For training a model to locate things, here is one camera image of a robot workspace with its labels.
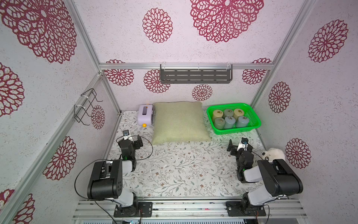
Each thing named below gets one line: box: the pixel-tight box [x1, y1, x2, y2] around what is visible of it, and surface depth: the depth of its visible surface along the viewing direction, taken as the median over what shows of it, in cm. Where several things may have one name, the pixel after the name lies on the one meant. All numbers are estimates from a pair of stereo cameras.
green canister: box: [213, 117, 226, 130], surface depth 105 cm
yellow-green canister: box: [212, 109, 224, 122], surface depth 110 cm
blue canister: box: [235, 115, 249, 128], surface depth 107 cm
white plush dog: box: [261, 147, 286, 163], surface depth 75 cm
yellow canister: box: [233, 108, 245, 122], surface depth 111 cm
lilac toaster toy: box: [137, 103, 154, 128], surface depth 108 cm
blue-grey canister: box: [223, 116, 236, 129], surface depth 105 cm
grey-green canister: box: [222, 108, 235, 119], surface depth 111 cm
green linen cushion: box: [151, 101, 212, 145], surface depth 99 cm
